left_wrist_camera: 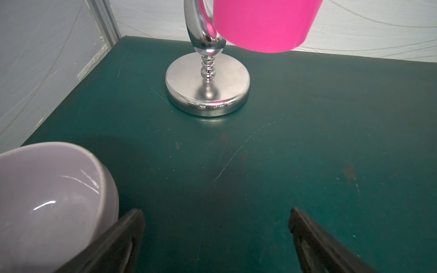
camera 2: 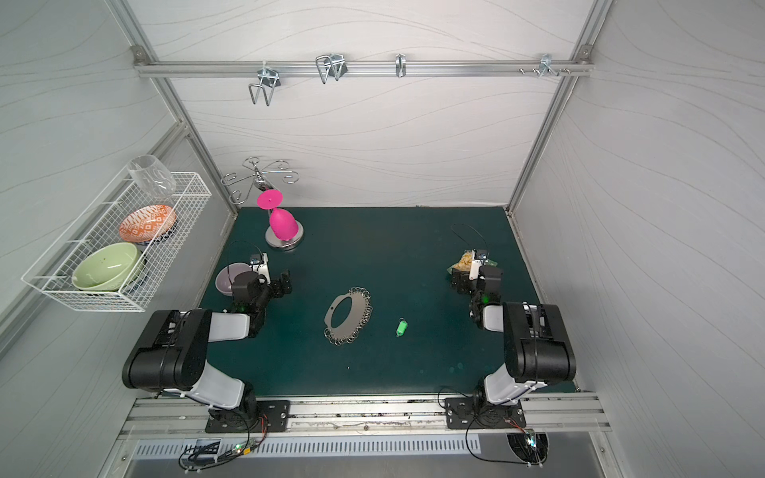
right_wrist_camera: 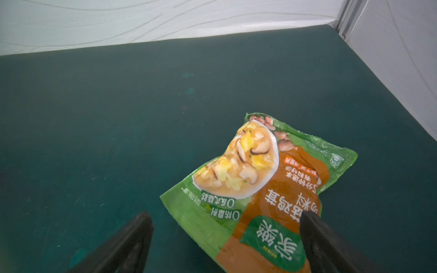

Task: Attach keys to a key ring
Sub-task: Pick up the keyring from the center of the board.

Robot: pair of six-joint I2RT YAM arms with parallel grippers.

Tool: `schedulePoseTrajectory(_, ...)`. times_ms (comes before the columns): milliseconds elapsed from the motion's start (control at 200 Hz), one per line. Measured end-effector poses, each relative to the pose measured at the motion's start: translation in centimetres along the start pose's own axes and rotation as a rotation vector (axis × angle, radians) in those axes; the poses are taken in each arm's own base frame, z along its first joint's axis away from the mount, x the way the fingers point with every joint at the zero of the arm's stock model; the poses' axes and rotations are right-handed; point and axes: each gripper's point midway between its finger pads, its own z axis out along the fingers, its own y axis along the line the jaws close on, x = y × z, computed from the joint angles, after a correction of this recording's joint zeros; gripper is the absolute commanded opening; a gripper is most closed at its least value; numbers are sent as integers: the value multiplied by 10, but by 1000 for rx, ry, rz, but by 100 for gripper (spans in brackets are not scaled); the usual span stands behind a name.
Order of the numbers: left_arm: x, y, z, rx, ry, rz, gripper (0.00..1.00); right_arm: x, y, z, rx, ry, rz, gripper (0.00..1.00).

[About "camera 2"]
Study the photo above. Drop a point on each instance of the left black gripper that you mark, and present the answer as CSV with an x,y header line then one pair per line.
x,y
279,284

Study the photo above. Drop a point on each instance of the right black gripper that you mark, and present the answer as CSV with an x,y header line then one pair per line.
x,y
462,279

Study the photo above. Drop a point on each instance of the green key tag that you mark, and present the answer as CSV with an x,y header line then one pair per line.
x,y
401,328

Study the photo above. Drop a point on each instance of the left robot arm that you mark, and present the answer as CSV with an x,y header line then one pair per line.
x,y
171,353

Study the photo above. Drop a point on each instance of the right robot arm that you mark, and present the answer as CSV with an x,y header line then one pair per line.
x,y
537,350

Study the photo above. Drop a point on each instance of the snack packet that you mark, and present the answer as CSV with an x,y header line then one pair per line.
x,y
465,264

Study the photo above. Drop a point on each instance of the purple grey bowl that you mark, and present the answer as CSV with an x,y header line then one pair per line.
x,y
233,279

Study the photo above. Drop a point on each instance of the pink wine glass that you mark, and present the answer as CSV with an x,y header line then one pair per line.
x,y
283,224

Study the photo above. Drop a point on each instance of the green table mat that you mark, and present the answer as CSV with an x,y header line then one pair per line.
x,y
400,255

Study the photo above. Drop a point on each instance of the metal glass rack stand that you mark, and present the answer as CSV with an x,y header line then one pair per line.
x,y
241,188

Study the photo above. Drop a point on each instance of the orange patterned bowl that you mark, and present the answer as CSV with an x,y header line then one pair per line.
x,y
149,223

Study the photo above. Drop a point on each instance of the green bowl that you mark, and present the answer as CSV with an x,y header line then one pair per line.
x,y
109,268

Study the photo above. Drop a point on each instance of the clear glass cup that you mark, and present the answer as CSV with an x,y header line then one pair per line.
x,y
152,176

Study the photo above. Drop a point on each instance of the vent grille strip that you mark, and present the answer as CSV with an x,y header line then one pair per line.
x,y
313,446

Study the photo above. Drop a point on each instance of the round floor fan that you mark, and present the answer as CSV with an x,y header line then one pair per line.
x,y
530,447

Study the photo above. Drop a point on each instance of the double prong metal hook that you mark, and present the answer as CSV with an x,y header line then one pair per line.
x,y
264,87

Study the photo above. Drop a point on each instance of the loop metal hook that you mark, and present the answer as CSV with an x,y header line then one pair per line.
x,y
331,66

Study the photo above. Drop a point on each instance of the small flat metal hook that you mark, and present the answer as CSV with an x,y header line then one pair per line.
x,y
400,65

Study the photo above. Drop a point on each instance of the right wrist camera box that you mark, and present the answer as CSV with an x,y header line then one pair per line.
x,y
478,259

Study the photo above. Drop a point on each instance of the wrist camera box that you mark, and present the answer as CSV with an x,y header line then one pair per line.
x,y
478,259
259,267

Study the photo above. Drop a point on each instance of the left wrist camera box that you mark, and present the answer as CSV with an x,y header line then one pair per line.
x,y
259,267

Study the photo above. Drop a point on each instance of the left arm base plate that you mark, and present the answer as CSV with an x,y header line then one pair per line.
x,y
269,415

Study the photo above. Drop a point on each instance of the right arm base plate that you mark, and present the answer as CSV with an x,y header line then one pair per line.
x,y
463,413

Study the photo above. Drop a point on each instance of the white wire basket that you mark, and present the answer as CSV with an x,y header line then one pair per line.
x,y
98,226

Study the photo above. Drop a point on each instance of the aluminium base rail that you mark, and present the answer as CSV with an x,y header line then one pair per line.
x,y
164,418

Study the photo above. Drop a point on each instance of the right metal hook bracket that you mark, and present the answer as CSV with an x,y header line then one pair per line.
x,y
547,67

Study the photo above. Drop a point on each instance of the aluminium cross rail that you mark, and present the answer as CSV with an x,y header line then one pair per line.
x,y
356,69

